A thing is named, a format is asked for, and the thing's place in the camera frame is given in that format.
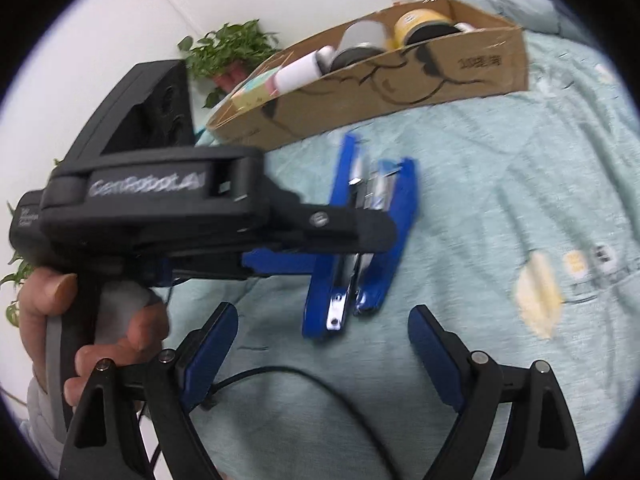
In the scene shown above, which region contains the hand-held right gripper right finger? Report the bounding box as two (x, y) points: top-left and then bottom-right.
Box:
(407, 304), (586, 480)

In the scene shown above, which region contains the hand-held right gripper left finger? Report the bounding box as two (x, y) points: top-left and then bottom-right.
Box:
(59, 301), (240, 480)

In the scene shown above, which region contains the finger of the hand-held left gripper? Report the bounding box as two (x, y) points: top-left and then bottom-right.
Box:
(241, 247), (322, 277)
(260, 194), (399, 257)

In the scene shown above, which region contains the blue stapler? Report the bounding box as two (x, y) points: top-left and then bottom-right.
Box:
(301, 132), (420, 341)

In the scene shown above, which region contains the white spray bottle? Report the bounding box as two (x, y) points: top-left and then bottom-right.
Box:
(272, 46), (335, 95)

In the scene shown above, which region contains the pastel puzzle cube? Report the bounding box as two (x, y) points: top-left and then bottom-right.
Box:
(229, 71), (281, 111)

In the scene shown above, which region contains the brown cardboard box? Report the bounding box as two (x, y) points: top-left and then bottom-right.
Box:
(206, 0), (530, 150)

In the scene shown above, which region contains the silver metal can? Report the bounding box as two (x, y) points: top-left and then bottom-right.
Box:
(330, 20), (388, 72)

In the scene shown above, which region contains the black jar with yellow label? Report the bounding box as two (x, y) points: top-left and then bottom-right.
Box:
(391, 7), (463, 52)

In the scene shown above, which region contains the person's left hand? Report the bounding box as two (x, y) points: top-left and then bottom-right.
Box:
(20, 268), (172, 405)

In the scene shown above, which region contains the large-leaf green plant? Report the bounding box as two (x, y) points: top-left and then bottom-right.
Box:
(0, 157), (63, 328)

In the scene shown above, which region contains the green potted plant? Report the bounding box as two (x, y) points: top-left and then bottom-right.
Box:
(177, 20), (281, 108)

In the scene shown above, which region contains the black cable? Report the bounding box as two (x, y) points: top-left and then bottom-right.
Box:
(200, 367), (398, 478)

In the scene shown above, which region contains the white wall conduit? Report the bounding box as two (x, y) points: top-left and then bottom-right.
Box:
(142, 0), (211, 36)

